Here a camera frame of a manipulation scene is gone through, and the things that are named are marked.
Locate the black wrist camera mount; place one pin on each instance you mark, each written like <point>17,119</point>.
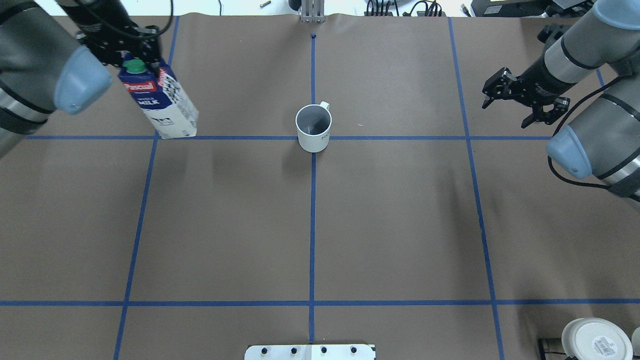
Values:
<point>551,33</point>

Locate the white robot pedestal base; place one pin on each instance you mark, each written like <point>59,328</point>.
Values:
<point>311,352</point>

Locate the black wire cup rack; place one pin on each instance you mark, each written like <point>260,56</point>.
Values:
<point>551,349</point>

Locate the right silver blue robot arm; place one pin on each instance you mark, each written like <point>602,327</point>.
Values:
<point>587,82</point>

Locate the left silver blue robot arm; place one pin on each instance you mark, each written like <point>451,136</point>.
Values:
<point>45,69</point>

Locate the white upturned cup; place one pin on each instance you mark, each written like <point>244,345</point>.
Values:
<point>594,338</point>

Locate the blue white milk carton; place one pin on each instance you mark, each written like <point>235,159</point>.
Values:
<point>161,98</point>

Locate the brown paper table mat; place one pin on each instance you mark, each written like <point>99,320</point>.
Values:
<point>429,227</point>

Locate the aluminium frame post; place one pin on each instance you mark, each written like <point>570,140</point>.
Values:
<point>312,11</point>

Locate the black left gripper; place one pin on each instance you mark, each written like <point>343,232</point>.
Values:
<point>94,26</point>

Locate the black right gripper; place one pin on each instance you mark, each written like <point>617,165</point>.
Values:
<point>536,81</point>

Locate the white ribbed mug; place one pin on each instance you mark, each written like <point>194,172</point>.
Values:
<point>313,123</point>

